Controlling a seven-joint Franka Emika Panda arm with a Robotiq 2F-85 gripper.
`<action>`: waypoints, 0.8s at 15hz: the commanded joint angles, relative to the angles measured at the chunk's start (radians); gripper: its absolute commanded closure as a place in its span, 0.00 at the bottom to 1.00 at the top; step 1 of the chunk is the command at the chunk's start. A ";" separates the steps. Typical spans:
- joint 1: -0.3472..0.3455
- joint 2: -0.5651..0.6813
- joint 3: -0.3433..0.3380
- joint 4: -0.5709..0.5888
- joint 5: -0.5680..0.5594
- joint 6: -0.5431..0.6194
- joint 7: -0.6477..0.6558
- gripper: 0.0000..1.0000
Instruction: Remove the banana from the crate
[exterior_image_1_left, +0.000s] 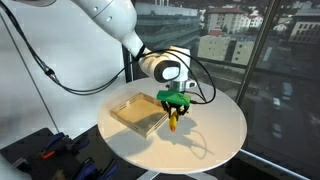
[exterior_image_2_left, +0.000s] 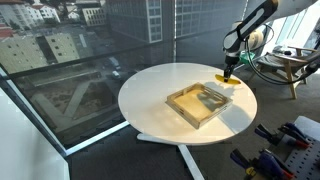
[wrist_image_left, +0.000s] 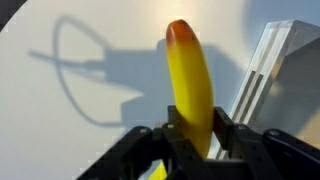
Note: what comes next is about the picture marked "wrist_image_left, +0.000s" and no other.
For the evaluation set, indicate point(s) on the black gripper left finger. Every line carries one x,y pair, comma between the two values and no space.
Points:
180,146

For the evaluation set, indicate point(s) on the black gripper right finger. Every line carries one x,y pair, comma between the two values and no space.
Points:
246,150

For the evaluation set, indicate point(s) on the yellow toy banana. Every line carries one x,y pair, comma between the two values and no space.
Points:
190,83

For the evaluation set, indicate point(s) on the shallow wooden crate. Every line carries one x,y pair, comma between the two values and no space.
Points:
266,60

